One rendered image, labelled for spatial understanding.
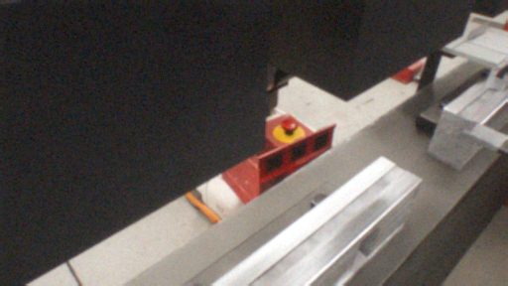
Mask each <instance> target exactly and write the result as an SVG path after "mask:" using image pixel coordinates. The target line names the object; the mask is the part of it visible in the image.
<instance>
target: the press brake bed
mask: <svg viewBox="0 0 508 286"><path fill-rule="evenodd" d="M507 198H508V158H507V157H504V158H503V159H502V161H500V162H499V164H497V166H496V168H494V169H493V171H492V172H491V173H490V175H488V176H487V178H486V179H484V181H483V183H481V184H480V186H478V188H477V190H475V191H474V193H473V194H471V196H470V197H469V198H468V199H467V201H465V202H464V205H462V206H461V207H460V208H459V209H458V211H457V212H456V213H455V214H454V215H453V216H452V217H451V219H450V220H449V221H448V222H447V223H446V224H445V225H444V227H443V228H442V229H441V230H440V231H439V233H438V234H437V235H436V236H435V237H434V238H433V239H432V241H430V243H429V244H428V245H427V246H426V248H424V249H423V251H422V252H420V253H419V256H417V257H416V259H415V260H413V261H412V263H411V264H410V265H409V267H407V268H406V269H405V271H404V272H403V273H402V274H401V275H400V276H399V277H398V279H397V280H396V281H395V282H394V283H393V284H392V286H441V285H442V284H443V283H444V282H445V280H446V279H447V277H448V276H449V275H450V274H451V272H452V271H453V269H454V267H455V266H456V265H457V264H458V262H459V261H460V260H461V258H462V257H463V256H464V255H465V253H466V252H467V251H468V249H469V248H470V246H472V244H473V242H475V240H476V239H477V238H478V236H479V235H481V233H482V232H483V231H484V229H485V228H486V226H487V225H488V223H489V222H490V221H491V220H492V218H493V217H494V216H495V214H497V212H498V211H499V209H500V208H501V207H502V205H503V204H504V203H505V200H506V199H507Z"/></svg>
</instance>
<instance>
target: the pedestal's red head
mask: <svg viewBox="0 0 508 286"><path fill-rule="evenodd" d="M285 119H294V120H295V121H297V122H298V126H299V127H302V129H303V130H304V131H305V136H304V137H302V138H301V139H297V140H295V141H294V142H292V143H283V142H281V141H279V140H278V139H276V138H275V136H274V133H273V132H274V130H275V127H278V126H279V125H281V123H282V122H283V120H285ZM335 127H336V123H332V124H330V125H328V126H327V127H324V128H322V129H321V130H318V131H315V132H313V131H311V129H310V128H309V127H306V125H305V124H303V123H302V122H300V121H299V120H298V119H296V118H294V116H293V115H290V113H286V114H284V115H280V116H278V117H276V118H274V119H270V120H267V131H266V148H265V150H263V151H261V152H259V153H258V154H256V155H254V156H252V158H248V159H247V160H246V161H244V162H241V163H240V164H239V165H237V166H235V167H233V168H232V169H230V170H228V171H226V172H224V174H221V179H222V180H223V181H225V184H226V185H228V187H229V188H230V189H231V190H232V192H233V193H235V194H236V197H238V198H239V199H240V201H241V202H242V203H243V204H244V205H247V204H248V203H249V202H251V201H253V200H254V199H255V198H257V197H259V196H260V195H262V194H263V193H265V192H267V190H269V189H271V188H272V187H274V186H275V185H278V184H279V183H280V182H281V181H283V180H285V179H286V178H287V177H290V175H292V174H294V173H296V172H297V171H298V170H301V169H302V168H303V167H304V166H305V165H307V164H308V163H309V162H312V161H313V160H314V159H316V158H318V157H319V156H320V155H321V154H324V153H325V152H326V151H328V150H330V149H331V143H332V139H333V134H334V129H335ZM278 147H279V148H278ZM276 148H278V149H276ZM271 150H272V151H271ZM269 151H271V152H269ZM256 164H258V167H257V166H255V165H256Z"/></svg>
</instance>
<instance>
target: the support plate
mask: <svg viewBox="0 0 508 286"><path fill-rule="evenodd" d="M478 26H481V24H478V23H473V22H470V21H468V22H467V26H466V28H465V30H464V34H463V36H462V37H461V38H459V39H457V40H455V41H454V42H452V43H450V44H449V45H446V46H445V47H443V48H442V49H440V50H441V51H444V52H446V53H450V54H453V55H456V56H458V57H463V58H465V59H467V60H470V61H474V62H476V63H479V64H482V65H486V66H489V67H491V68H493V69H495V68H496V67H497V66H499V65H500V64H501V63H502V62H504V61H505V60H506V59H507V58H508V56H506V55H504V54H501V53H499V52H494V51H491V50H489V49H487V48H484V47H479V46H477V45H475V44H472V43H468V42H465V43H462V42H463V41H465V40H466V39H467V37H468V33H469V32H470V31H471V30H472V29H475V28H477V27H478ZM486 31H487V32H490V33H493V34H498V35H501V36H503V37H506V38H508V32H505V31H502V30H499V29H496V28H492V27H489V28H488V29H486ZM459 43H462V44H461V45H460V46H457V45H458V44H459ZM454 46H457V47H456V48H455V49H453V48H452V47H454Z"/></svg>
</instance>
